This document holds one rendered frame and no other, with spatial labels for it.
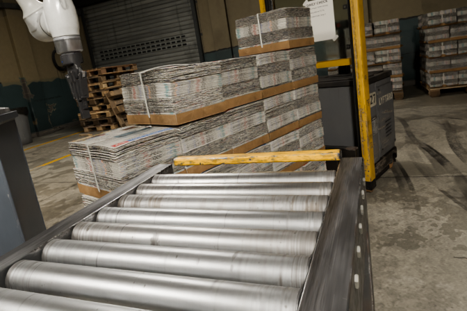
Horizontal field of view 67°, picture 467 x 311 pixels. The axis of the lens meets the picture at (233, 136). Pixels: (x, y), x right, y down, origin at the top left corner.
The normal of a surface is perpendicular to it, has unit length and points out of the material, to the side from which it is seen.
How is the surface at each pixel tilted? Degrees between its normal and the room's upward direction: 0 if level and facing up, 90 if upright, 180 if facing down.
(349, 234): 0
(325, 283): 0
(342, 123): 90
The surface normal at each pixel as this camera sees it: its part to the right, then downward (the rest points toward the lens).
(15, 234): 0.22, 0.17
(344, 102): -0.66, 0.26
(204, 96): 0.73, 0.04
